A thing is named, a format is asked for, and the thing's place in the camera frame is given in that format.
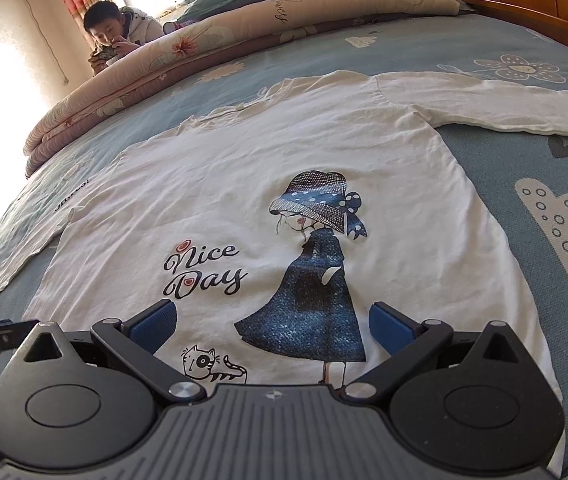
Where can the blue floral bed sheet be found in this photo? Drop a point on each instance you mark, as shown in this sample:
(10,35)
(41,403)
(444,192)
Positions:
(539,170)

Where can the white printed long-sleeve shirt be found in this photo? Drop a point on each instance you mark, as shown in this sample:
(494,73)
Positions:
(214,185)

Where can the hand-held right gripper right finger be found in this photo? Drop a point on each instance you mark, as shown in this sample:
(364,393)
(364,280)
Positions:
(389,327)

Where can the pink floral folded quilt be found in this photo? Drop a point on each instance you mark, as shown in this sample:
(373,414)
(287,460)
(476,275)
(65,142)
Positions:
(214,40)

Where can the pink patterned object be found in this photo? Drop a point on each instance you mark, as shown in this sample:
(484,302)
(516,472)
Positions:
(170,26)

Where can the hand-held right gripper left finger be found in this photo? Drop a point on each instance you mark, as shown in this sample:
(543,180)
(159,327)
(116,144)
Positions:
(151,327)

